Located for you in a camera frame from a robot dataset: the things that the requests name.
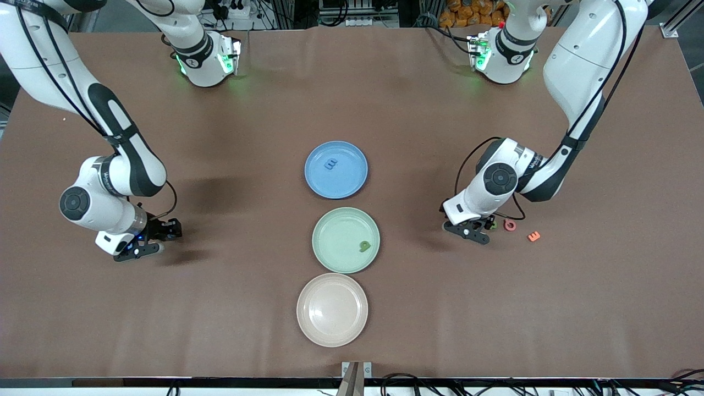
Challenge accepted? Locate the green round plate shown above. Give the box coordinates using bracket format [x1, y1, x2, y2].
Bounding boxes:
[312, 207, 381, 274]

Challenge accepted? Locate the blue round plate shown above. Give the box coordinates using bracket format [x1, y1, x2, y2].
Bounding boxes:
[304, 141, 369, 200]

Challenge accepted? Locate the black cable loop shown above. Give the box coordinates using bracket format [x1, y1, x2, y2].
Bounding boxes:
[379, 373, 441, 396]

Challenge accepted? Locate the grey metal bracket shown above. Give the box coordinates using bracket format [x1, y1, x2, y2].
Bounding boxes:
[337, 361, 373, 396]

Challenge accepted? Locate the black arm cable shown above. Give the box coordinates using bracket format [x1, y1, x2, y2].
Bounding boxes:
[452, 0, 650, 221]
[14, 0, 178, 221]

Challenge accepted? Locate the silver aluminium profile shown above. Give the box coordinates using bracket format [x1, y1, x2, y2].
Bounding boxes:
[663, 0, 704, 38]

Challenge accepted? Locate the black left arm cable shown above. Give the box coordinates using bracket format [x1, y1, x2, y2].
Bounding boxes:
[452, 0, 650, 221]

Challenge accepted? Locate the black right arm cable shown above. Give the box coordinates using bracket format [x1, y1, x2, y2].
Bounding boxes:
[14, 0, 178, 221]

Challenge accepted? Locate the long white power strip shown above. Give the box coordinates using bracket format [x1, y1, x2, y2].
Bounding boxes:
[319, 15, 399, 28]

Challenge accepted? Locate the orange mesh bag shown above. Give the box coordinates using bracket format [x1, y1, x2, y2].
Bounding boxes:
[439, 0, 509, 28]

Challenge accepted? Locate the pink beige round plate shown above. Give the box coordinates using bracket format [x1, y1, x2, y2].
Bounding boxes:
[296, 273, 369, 348]

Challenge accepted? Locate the brown table mat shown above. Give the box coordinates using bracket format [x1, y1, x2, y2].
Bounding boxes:
[0, 25, 704, 380]

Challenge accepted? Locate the white power strip with plugs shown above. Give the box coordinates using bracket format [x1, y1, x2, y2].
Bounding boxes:
[209, 0, 251, 20]

